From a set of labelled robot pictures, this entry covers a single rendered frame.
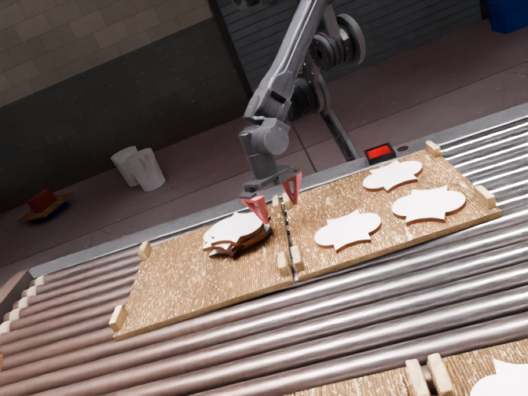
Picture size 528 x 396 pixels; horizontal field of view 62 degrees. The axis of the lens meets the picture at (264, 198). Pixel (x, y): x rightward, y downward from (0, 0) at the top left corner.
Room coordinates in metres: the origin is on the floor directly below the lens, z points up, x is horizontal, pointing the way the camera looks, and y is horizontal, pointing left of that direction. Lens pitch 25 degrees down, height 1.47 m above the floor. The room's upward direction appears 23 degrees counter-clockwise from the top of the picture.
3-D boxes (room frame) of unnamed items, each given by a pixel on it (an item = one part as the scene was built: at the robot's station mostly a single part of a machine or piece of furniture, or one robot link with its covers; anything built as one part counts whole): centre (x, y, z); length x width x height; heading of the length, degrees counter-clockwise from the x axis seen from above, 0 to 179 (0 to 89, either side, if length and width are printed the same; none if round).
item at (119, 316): (0.83, 0.40, 0.95); 0.06 x 0.02 x 0.03; 171
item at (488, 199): (0.70, -0.40, 0.95); 0.06 x 0.02 x 0.03; 171
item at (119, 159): (4.84, 1.23, 0.19); 0.30 x 0.30 x 0.37
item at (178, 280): (0.93, 0.19, 0.93); 0.41 x 0.35 x 0.02; 81
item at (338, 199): (0.86, -0.23, 0.93); 0.41 x 0.35 x 0.02; 81
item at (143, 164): (4.47, 1.02, 0.19); 0.30 x 0.30 x 0.37
